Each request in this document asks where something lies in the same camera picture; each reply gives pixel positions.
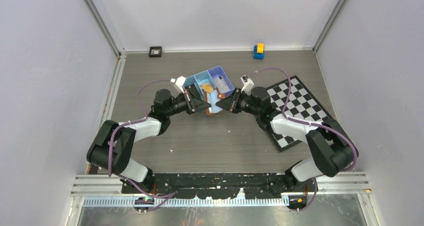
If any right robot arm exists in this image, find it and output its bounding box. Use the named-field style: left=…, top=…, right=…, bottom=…
left=216, top=87, right=358, bottom=191

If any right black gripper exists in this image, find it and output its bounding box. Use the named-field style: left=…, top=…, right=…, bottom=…
left=215, top=88, right=260, bottom=117

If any black white checkerboard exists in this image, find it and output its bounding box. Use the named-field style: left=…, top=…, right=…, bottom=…
left=266, top=75, right=333, bottom=152

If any small black square object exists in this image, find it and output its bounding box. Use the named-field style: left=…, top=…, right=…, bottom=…
left=148, top=46, right=163, bottom=58

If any blue three-compartment organizer box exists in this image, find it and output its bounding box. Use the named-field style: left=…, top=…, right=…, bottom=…
left=183, top=65, right=235, bottom=100

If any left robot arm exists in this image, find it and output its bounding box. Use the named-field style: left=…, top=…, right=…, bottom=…
left=86, top=89, right=211, bottom=193

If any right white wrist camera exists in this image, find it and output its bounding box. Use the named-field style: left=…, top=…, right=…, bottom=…
left=240, top=75, right=255, bottom=94

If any white item in box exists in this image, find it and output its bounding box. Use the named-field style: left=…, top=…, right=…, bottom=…
left=213, top=75, right=230, bottom=93

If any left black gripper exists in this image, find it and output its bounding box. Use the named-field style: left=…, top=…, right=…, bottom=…
left=166, top=89, right=211, bottom=118

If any blue yellow toy block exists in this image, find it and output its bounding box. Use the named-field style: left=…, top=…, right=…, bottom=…
left=253, top=43, right=265, bottom=60

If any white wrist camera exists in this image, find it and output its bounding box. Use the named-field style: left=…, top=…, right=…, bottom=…
left=240, top=75, right=255, bottom=94
left=170, top=76, right=186, bottom=94

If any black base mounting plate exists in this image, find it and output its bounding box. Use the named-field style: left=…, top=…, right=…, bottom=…
left=121, top=172, right=315, bottom=200

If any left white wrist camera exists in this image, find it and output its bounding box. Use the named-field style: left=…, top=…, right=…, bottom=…
left=170, top=76, right=186, bottom=94

